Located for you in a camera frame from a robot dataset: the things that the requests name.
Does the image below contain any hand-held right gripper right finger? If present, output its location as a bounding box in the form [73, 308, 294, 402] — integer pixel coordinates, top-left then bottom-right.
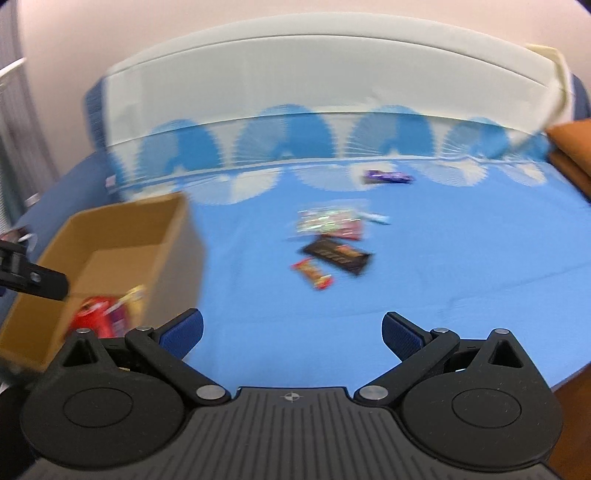
[355, 311, 533, 407]

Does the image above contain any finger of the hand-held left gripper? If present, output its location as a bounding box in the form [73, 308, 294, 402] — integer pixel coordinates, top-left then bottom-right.
[0, 240, 70, 302]

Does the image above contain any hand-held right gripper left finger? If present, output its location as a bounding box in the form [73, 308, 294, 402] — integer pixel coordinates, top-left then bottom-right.
[58, 308, 232, 407]

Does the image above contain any red snack bag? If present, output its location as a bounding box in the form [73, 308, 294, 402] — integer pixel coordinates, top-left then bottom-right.
[68, 295, 122, 339]

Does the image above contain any cardboard box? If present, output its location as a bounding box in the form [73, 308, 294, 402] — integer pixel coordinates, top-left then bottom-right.
[0, 192, 206, 376]

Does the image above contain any blue fan-print bed sheet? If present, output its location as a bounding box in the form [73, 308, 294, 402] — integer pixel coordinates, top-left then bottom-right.
[14, 102, 591, 398]

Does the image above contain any black snack packet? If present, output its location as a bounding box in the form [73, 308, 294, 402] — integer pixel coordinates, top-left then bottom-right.
[302, 235, 373, 277]

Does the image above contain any small red yellow candy bar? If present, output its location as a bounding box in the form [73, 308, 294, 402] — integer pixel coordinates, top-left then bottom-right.
[290, 258, 334, 292]

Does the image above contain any red flat packet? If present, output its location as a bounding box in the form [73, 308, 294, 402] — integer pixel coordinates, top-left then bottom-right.
[329, 219, 363, 242]

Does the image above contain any clear bag of candies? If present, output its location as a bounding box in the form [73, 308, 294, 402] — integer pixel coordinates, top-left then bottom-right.
[290, 205, 366, 239]

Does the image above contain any purple snack bar wrapper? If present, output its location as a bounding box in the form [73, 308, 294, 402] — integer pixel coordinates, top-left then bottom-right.
[363, 169, 413, 185]

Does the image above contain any orange pillow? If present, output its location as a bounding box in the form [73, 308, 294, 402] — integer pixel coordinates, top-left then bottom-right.
[546, 119, 591, 177]
[547, 150, 591, 205]

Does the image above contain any cream folded quilt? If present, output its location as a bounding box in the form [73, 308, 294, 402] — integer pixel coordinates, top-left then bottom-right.
[83, 36, 572, 149]

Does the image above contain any blue pillow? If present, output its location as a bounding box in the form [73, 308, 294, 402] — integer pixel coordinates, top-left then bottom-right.
[570, 74, 591, 121]

